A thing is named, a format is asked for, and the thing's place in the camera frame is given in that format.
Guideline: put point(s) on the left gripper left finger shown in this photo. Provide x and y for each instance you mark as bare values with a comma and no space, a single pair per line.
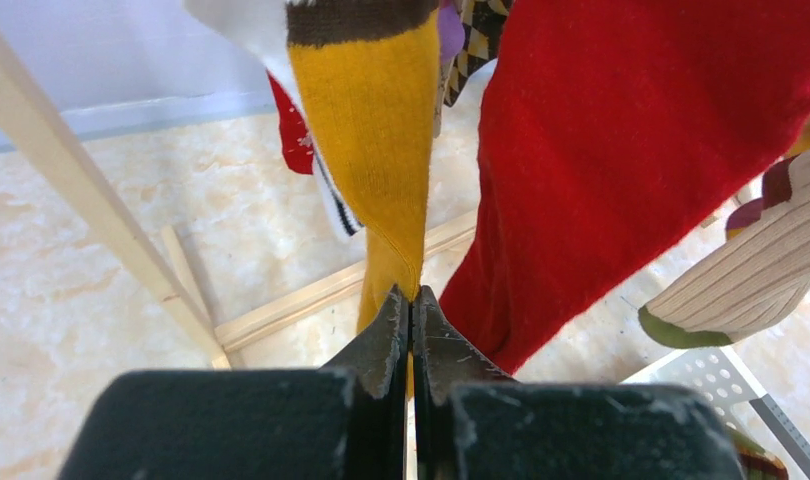
343,420

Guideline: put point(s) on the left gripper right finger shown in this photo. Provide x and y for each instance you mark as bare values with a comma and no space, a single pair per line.
474,421

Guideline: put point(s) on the white perforated plastic basket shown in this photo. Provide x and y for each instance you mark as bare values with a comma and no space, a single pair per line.
724,380

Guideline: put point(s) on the mustard yellow sock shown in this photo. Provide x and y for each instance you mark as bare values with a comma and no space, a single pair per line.
367,74

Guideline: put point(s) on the brown yellow argyle sock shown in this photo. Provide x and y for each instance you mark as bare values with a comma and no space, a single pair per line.
482,24

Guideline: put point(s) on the red snowflake sock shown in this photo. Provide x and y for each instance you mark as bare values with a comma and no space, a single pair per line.
608,131

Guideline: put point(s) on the beige striped ribbed sock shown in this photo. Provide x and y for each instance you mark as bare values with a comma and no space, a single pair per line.
751,282

